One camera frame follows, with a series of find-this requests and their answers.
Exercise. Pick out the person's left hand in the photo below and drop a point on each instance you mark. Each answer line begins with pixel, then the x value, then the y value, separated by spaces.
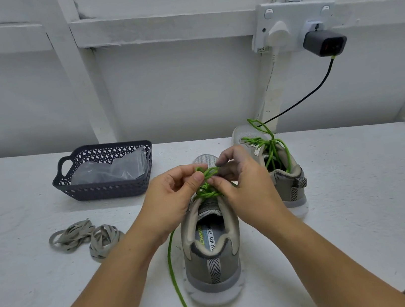
pixel 166 202

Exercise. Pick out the person's right hand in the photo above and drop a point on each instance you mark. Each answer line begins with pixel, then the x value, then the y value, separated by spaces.
pixel 252 186

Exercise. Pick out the gray sneaker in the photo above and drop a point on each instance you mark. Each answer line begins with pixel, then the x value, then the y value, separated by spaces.
pixel 212 266
pixel 293 184

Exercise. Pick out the green shoelace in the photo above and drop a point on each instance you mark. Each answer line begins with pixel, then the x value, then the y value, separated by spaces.
pixel 270 143
pixel 206 191

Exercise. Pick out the clear plastic bag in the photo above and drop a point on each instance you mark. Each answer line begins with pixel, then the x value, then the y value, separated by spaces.
pixel 111 168

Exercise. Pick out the person's right forearm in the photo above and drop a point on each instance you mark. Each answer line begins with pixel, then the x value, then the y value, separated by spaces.
pixel 347 274

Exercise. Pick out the person's left forearm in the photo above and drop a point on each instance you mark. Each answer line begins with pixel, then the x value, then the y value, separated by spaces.
pixel 96 305

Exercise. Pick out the dark plastic lattice basket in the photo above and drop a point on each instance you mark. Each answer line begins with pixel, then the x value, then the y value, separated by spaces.
pixel 99 190

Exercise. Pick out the white plug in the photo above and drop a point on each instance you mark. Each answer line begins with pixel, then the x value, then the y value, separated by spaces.
pixel 278 33

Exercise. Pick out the gray charger adapter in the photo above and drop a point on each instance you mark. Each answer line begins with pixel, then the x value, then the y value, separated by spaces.
pixel 324 42

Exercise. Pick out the white wall socket plate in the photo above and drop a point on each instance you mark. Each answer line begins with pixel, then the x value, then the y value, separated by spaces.
pixel 292 13

